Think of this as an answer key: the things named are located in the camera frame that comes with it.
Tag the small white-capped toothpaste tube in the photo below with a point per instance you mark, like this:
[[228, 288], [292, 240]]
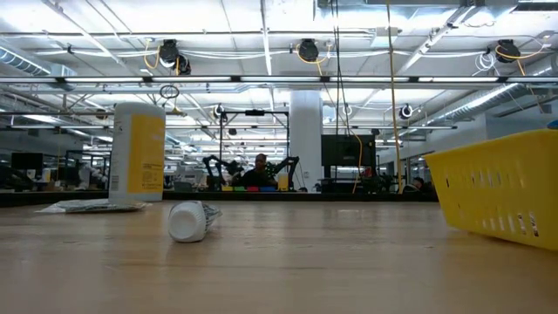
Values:
[[187, 221]]

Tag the black wall screen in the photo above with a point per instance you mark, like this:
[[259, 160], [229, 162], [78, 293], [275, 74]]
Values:
[[349, 150]]

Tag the long ceiling light strip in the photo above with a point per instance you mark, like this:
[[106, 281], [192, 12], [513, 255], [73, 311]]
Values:
[[279, 79]]

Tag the blue plastic basket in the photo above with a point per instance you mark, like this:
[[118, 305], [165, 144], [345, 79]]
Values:
[[553, 125]]

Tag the red background bin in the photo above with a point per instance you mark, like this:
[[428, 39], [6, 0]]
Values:
[[253, 189]]

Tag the white building column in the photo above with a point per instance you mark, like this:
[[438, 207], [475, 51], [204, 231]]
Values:
[[306, 139]]

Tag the green background bin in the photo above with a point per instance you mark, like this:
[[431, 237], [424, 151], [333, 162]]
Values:
[[240, 189]]

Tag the black round pad in plastic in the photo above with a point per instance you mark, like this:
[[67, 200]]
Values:
[[91, 206]]

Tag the yellow plastic basket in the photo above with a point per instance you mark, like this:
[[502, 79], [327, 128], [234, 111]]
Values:
[[501, 183]]

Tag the white wipes canister yellow label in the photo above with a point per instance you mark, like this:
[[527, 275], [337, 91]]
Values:
[[137, 152]]

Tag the black background robot arm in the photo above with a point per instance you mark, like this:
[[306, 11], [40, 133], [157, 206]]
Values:
[[290, 162], [235, 168]]

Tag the person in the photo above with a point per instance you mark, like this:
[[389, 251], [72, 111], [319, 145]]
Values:
[[259, 176], [420, 185]]

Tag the yellow background bin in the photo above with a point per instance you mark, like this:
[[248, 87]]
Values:
[[226, 188]]

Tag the black background station frame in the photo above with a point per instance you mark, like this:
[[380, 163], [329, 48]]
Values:
[[255, 112]]

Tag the black metal table frame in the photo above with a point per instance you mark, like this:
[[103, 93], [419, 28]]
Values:
[[305, 196]]

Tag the blue background bin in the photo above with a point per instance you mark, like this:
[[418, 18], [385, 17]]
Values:
[[268, 189]]

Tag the yellow background canister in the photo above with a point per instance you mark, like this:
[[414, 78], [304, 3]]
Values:
[[283, 182]]

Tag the silver ventilation duct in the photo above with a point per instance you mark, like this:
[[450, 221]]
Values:
[[22, 61], [479, 102]]

